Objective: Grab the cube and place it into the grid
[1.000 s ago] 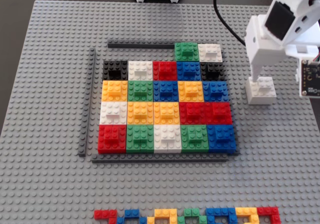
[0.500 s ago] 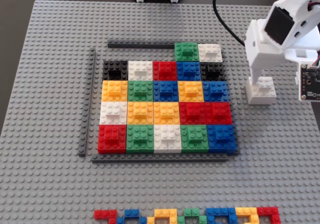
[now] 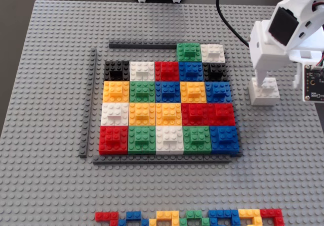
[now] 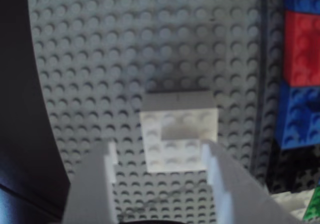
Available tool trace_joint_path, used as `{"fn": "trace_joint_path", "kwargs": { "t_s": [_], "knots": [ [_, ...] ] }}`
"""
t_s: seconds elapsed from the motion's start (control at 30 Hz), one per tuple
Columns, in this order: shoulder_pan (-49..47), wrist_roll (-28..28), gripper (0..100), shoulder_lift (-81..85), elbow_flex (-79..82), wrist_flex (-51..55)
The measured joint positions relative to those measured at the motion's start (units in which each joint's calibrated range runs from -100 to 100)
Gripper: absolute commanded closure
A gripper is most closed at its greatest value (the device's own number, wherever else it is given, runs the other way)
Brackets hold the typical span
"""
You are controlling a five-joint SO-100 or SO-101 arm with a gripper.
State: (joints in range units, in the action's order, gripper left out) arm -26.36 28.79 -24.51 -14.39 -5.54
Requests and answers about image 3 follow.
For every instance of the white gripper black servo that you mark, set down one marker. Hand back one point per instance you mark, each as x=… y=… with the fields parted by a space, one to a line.
x=260 y=56

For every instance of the white lego cube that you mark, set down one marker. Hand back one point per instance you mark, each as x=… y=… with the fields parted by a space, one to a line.
x=141 y=70
x=265 y=97
x=114 y=113
x=213 y=52
x=169 y=140

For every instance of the blue lego cube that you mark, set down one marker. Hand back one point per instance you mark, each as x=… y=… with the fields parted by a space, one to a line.
x=191 y=71
x=224 y=140
x=218 y=92
x=167 y=92

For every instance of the black lego cube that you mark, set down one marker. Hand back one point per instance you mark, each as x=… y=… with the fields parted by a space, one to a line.
x=116 y=70
x=215 y=71

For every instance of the red lego cube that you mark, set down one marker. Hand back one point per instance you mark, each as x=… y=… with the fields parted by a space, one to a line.
x=195 y=113
x=221 y=113
x=113 y=140
x=167 y=71

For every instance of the yellow lego cube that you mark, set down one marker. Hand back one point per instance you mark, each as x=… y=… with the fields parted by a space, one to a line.
x=116 y=92
x=193 y=92
x=168 y=113
x=142 y=113

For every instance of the green lego cube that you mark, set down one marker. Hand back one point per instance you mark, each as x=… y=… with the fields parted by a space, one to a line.
x=197 y=140
x=188 y=51
x=141 y=140
x=142 y=92

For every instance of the red lego letter shape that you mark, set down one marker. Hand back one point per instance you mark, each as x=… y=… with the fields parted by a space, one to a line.
x=272 y=213
x=106 y=216

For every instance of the yellow lego letter shape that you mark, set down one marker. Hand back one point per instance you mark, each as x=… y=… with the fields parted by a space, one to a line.
x=249 y=213
x=167 y=214

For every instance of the dark grey lego strip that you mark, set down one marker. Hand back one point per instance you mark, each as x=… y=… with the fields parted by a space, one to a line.
x=141 y=44
x=162 y=159
x=88 y=104

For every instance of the blue lego letter shape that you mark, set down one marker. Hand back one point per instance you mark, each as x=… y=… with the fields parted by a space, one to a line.
x=132 y=215
x=222 y=214

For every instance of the green lego letter shape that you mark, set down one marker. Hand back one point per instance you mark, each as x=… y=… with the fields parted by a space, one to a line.
x=193 y=214

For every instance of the grey lego baseplate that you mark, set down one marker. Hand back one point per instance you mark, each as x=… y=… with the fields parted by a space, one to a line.
x=50 y=185

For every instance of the black camera circuit board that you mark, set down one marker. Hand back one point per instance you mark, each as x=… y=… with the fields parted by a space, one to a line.
x=314 y=84

